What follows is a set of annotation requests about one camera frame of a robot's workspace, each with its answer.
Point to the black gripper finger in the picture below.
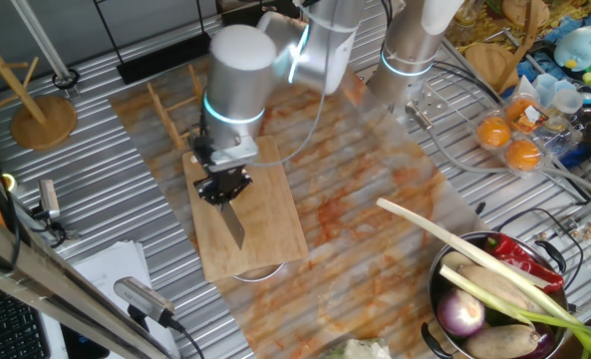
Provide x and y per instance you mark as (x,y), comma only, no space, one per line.
(232,200)
(220,204)

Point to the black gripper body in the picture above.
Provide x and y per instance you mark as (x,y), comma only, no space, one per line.
(222,187)

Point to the steel cleaver knife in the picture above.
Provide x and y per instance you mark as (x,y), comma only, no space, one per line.
(234,227)

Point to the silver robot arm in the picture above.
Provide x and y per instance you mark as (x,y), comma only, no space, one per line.
(240,80)

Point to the short cut scallion piece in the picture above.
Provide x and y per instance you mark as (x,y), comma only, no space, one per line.
(193,159)

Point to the wooden cutting board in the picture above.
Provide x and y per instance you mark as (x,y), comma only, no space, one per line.
(270,234)

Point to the wooden peg knife rack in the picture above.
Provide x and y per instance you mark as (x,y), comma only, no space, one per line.
(168,117)

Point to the marble pattern table mat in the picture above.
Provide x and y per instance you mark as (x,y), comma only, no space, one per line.
(350,174)

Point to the white paper stack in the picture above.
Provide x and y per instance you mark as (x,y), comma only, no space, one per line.
(110,264)

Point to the wooden mug tree stand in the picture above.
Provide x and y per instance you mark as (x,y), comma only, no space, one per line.
(487,62)
(43,124)

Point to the long green scallion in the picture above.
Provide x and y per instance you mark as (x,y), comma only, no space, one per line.
(424,226)
(474,289)

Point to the pale green cabbage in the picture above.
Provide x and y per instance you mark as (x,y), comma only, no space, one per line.
(360,350)

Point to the black smartphone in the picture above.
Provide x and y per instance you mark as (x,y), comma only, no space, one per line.
(83,346)

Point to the pale potato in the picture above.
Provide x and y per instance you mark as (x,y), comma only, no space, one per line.
(454,259)

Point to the silver tripod pole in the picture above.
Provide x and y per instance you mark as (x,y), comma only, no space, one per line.
(42,40)

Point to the small black object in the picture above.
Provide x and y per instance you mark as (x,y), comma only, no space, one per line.
(480,208)

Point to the black keyboard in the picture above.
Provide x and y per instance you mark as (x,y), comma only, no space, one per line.
(6,329)

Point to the purple onion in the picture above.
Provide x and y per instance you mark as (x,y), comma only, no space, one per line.
(459,314)

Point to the orange fruit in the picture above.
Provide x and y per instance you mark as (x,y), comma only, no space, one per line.
(522,155)
(516,112)
(493,132)

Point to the brown sweet potato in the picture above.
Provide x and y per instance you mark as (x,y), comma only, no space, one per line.
(499,286)
(499,341)

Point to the red pepper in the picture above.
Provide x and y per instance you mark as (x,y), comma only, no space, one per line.
(514,251)

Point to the clear glass jar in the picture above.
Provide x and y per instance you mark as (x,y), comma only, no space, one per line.
(467,15)

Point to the clear plastic fruit container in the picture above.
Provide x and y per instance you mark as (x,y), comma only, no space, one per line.
(549,139)

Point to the white plastic cup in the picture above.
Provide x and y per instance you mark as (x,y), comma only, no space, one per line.
(544,87)
(568,101)

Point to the purple eggplant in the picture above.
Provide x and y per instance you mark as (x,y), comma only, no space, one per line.
(544,344)

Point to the light blue plush toy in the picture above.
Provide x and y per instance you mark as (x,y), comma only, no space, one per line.
(576,50)

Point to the yellow dried pasta bag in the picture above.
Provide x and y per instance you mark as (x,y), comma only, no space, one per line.
(569,10)

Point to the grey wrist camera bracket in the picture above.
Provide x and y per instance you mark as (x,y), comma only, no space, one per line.
(235,157)

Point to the silver depth camera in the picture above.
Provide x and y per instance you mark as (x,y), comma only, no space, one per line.
(143,297)
(49,198)

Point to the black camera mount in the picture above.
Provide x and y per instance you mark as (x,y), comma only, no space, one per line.
(51,229)

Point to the aluminium frame beam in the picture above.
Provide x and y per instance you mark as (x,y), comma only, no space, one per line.
(26,266)

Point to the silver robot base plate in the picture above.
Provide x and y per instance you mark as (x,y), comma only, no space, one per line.
(437,102)

